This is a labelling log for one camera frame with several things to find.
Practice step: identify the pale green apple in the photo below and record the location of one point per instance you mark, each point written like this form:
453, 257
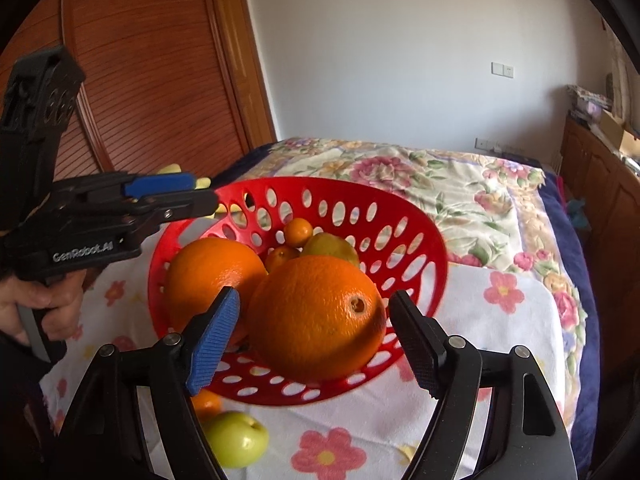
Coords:
235, 440

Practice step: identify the wooden cabinet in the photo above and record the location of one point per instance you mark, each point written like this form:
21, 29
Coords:
610, 210

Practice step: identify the round large orange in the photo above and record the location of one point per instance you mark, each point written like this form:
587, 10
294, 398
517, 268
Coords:
210, 270

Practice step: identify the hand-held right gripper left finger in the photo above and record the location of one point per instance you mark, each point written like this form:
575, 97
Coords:
215, 340

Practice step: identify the wooden slatted wardrobe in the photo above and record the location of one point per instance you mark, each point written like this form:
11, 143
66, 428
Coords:
150, 60

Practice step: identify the person's left forearm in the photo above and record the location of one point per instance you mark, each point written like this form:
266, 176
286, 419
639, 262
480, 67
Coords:
20, 400

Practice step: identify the white strawberry print blanket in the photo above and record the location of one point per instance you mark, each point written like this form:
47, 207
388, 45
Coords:
500, 340

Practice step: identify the teal cloth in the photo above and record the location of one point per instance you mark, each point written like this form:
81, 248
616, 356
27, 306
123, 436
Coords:
575, 212

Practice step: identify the wooden door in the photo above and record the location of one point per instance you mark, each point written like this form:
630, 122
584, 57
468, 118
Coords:
240, 60

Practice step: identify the yellow-green round fruit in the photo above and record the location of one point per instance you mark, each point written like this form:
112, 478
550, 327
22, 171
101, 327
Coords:
330, 250

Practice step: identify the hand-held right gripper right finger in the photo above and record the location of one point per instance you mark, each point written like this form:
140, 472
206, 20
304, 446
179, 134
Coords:
412, 340

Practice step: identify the pile of patterned cloth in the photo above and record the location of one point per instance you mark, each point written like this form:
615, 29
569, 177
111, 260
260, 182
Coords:
587, 102

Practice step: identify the white wall switch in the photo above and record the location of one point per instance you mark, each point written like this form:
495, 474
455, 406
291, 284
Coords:
502, 70

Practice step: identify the person's left hand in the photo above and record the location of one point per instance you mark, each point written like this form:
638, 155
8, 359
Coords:
62, 310

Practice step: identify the floral bed quilt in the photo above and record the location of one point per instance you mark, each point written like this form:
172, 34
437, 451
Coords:
425, 185

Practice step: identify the beige patterned curtain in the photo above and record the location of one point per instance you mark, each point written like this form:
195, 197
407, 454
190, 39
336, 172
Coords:
622, 80

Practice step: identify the red perforated plastic basket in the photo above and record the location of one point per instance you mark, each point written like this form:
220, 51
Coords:
400, 240

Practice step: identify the cardboard box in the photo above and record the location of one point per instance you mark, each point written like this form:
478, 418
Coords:
612, 130

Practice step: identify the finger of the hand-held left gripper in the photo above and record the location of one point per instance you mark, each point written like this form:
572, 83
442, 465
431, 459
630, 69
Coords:
160, 184
185, 206

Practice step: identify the small tangerine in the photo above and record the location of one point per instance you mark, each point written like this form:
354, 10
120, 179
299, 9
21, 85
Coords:
280, 258
209, 405
298, 232

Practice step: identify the oval large orange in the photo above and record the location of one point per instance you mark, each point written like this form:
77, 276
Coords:
310, 320

